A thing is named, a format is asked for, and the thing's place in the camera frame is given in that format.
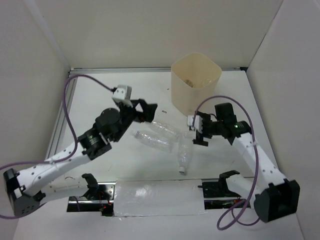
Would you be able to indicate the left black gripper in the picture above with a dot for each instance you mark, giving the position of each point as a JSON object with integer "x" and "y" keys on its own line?
{"x": 148, "y": 113}

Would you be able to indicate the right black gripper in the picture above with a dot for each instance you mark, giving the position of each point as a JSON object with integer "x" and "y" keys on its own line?
{"x": 199, "y": 138}

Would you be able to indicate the clear bottle pointing down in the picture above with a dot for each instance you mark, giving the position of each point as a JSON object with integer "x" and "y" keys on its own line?
{"x": 185, "y": 150}

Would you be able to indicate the clear bottle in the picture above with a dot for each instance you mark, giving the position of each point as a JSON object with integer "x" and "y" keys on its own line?
{"x": 165, "y": 129}
{"x": 154, "y": 140}
{"x": 206, "y": 82}

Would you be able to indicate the red cap labelled bottle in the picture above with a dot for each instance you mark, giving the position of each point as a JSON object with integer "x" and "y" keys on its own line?
{"x": 189, "y": 83}

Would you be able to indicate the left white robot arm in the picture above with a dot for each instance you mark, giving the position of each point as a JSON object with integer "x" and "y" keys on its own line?
{"x": 31, "y": 188}

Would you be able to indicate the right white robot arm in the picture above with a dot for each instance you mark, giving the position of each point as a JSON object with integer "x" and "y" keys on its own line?
{"x": 272, "y": 195}

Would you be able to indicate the beige plastic bin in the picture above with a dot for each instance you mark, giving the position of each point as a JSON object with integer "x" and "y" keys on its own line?
{"x": 195, "y": 67}

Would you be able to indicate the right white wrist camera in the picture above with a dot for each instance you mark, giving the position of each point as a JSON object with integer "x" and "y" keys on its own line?
{"x": 194, "y": 122}

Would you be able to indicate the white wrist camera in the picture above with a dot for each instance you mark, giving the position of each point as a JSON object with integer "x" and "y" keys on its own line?
{"x": 194, "y": 122}
{"x": 122, "y": 94}

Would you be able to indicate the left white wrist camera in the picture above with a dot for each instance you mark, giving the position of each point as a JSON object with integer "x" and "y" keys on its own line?
{"x": 122, "y": 94}

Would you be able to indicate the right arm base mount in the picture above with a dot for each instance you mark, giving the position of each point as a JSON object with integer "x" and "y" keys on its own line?
{"x": 215, "y": 198}

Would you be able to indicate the aluminium frame rail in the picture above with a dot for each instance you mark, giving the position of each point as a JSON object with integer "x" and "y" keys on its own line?
{"x": 130, "y": 160}

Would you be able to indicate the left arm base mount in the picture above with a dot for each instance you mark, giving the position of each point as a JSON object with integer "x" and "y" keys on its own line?
{"x": 102, "y": 202}

